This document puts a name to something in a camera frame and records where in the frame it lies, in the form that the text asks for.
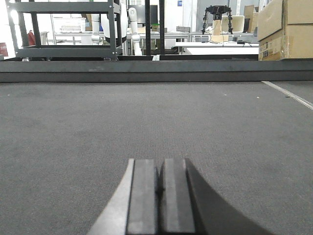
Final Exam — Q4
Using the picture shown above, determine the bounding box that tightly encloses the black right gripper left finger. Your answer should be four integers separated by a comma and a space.
88, 159, 157, 235

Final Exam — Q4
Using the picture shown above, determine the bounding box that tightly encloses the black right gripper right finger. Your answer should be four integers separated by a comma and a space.
159, 159, 271, 235

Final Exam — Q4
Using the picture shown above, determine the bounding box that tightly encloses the dark grey carpet mat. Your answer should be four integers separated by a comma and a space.
0, 82, 313, 235

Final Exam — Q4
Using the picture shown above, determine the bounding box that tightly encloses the dark raised platform edge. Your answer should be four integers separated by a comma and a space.
0, 59, 313, 83

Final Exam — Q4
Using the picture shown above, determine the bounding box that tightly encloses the white lab table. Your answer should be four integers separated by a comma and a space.
175, 42, 259, 55

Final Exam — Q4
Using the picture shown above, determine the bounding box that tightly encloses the black robot on stand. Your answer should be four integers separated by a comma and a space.
201, 5, 233, 35

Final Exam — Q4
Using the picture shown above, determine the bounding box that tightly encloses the white plastic basket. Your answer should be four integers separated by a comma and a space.
53, 18, 86, 32

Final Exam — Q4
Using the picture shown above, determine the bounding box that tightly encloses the black metal shelf rack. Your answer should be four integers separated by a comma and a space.
5, 0, 128, 61

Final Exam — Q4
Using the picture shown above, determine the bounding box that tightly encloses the large cardboard box right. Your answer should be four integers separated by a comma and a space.
258, 0, 313, 61

